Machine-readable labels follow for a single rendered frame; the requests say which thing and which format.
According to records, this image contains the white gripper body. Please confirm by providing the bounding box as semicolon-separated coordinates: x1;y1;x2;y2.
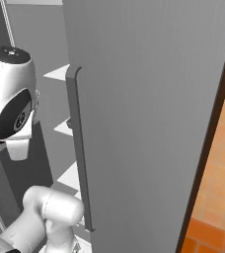
4;130;34;162

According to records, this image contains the white freezer rack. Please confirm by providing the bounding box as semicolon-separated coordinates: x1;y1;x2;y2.
74;234;94;253
42;63;71;83
56;160;82;192
53;117;75;137

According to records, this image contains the grey freezer door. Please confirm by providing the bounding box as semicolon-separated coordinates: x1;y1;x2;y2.
62;0;225;253

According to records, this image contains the dark grey door handle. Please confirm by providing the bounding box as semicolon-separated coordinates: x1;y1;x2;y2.
65;65;97;233

